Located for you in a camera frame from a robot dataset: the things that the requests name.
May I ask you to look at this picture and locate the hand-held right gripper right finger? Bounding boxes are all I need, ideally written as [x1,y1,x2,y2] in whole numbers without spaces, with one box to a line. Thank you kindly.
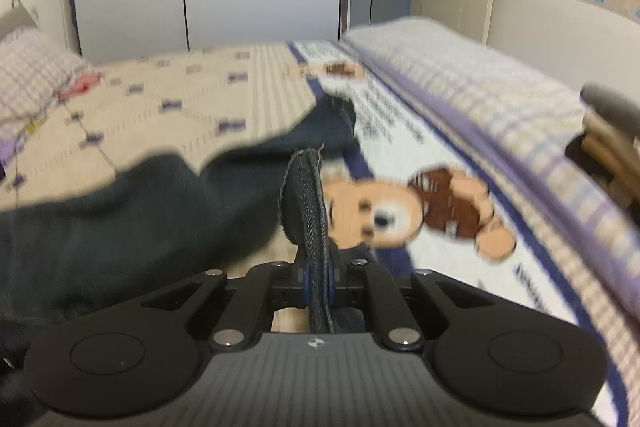
[325,257,481,353]

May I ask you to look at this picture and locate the black patterned folded garment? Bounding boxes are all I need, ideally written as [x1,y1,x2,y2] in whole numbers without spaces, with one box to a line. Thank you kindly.
[565,132,618,192]

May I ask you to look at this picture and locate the beige bear printed blanket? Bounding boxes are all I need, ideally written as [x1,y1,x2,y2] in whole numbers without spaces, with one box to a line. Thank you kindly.
[0,38,631,427]

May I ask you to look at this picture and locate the dark denim jeans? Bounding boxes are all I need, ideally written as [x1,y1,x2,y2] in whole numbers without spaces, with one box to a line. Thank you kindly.
[0,97,368,427]

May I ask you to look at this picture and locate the grey headboard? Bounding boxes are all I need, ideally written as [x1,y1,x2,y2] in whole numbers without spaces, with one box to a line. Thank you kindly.
[0,0,40,42]

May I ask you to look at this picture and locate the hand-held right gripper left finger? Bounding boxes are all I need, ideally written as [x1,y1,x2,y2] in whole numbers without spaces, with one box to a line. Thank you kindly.
[142,259,308,353]

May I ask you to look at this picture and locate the purple plaid quilt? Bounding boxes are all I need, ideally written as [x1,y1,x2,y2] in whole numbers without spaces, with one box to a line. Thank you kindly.
[340,17,640,258]

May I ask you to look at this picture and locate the plaid pillow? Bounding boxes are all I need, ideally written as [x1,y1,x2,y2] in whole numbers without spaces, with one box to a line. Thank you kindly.
[0,27,96,142]

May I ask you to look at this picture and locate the pink cloth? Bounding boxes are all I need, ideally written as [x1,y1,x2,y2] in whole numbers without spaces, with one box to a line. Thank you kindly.
[59,74,101,102]

